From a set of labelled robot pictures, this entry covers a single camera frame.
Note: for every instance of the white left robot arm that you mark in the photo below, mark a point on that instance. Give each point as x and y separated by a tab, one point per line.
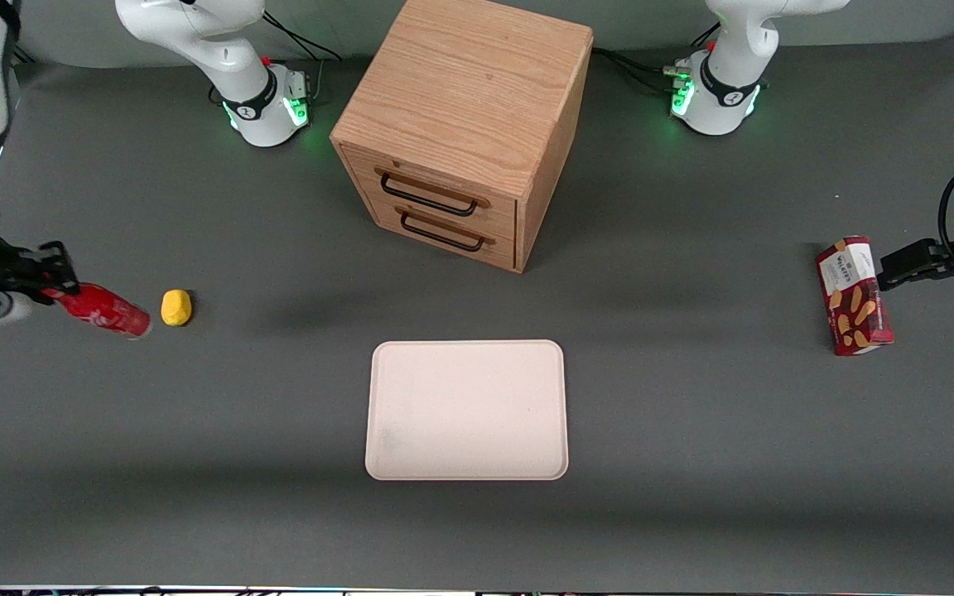
729	74

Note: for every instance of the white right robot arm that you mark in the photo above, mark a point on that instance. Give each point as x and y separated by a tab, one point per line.
224	50

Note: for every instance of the red biscuit box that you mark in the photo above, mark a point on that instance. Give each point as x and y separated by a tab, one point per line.
854	298

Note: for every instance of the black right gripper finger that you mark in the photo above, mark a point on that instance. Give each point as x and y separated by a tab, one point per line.
55	287
50	257

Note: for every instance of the yellow lemon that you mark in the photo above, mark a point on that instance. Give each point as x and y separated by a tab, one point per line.
176	307

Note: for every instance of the beige plastic tray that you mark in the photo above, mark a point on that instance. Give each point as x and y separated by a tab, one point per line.
466	410

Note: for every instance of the red coke bottle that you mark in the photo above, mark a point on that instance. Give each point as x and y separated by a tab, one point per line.
108	310

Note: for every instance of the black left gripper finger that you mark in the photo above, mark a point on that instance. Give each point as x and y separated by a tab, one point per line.
916	275
912	252

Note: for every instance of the wooden drawer cabinet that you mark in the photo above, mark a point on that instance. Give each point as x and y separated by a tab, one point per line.
464	99

